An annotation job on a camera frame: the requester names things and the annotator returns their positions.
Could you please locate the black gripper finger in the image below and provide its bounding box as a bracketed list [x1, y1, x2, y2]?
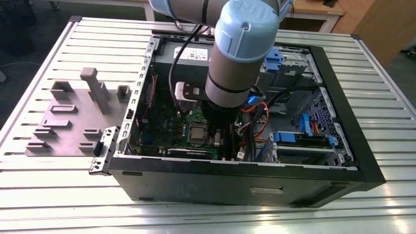
[216, 128, 227, 148]
[208, 129, 219, 148]

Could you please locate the silver square CPU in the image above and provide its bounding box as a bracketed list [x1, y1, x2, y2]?
[190, 127, 207, 142]

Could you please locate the metal socket cover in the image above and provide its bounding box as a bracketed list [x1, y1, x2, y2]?
[187, 119, 210, 148]

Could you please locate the black graphics card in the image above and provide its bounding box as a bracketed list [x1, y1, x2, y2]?
[158, 146, 215, 161]

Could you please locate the green motherboard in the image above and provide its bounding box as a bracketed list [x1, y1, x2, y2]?
[130, 104, 246, 162]

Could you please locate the black open PC case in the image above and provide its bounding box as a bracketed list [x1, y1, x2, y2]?
[107, 29, 387, 208]

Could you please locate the blue disk carrier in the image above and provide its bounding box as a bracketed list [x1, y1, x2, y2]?
[268, 131, 338, 149]

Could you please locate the grey power supply unit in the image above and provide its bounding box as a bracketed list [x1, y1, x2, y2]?
[152, 41, 216, 107]

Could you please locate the metal disk bay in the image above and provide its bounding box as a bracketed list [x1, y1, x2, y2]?
[266, 131, 358, 169]

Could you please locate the blue plastic drive latch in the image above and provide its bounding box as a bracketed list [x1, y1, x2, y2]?
[263, 47, 283, 73]

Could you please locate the grey metal drive cage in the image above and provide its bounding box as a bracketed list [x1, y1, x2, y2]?
[255, 45, 323, 101]

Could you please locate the grey plastic parts rack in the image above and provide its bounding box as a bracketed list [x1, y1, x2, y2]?
[24, 67, 138, 157]

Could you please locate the wooden desk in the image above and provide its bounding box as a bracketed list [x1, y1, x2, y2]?
[288, 0, 346, 34]

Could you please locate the wooden cabinet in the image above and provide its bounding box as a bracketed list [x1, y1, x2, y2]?
[331, 0, 416, 66]

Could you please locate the orange wire bundle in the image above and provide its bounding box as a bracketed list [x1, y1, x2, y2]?
[239, 102, 271, 147]

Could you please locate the black camera cable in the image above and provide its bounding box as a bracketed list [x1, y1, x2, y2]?
[168, 24, 203, 116]

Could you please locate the thick black curved cable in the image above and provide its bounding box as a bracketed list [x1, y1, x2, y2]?
[256, 85, 319, 115]

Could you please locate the blue flat wire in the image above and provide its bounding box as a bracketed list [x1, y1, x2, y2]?
[300, 113, 315, 137]

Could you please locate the grey metal card bracket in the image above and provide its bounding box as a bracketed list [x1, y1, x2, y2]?
[88, 125, 120, 176]

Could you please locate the grey hanging cable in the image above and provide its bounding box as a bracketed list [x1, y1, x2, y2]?
[175, 20, 211, 35]

